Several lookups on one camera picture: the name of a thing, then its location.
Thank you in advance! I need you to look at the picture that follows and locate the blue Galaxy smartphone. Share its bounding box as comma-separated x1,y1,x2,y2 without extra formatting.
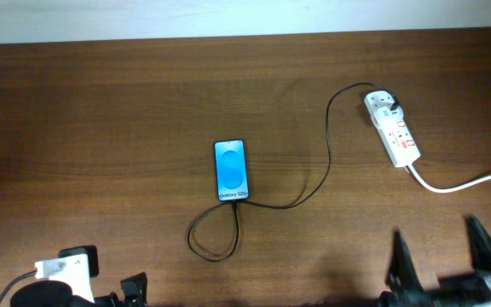
214,139,250,201

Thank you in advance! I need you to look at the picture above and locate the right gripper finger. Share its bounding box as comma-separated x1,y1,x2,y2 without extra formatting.
465,215,491,273
385,230,424,293

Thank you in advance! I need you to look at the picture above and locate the white power strip cord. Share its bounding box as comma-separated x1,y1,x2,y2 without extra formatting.
406,101,491,194

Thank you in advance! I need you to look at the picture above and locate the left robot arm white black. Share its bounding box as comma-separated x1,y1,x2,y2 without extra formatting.
10,273,147,307

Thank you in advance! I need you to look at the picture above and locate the black charger cable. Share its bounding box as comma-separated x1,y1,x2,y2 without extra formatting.
186,82,400,263

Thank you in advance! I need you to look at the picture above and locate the white power strip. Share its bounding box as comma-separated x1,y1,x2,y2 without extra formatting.
364,90,421,168

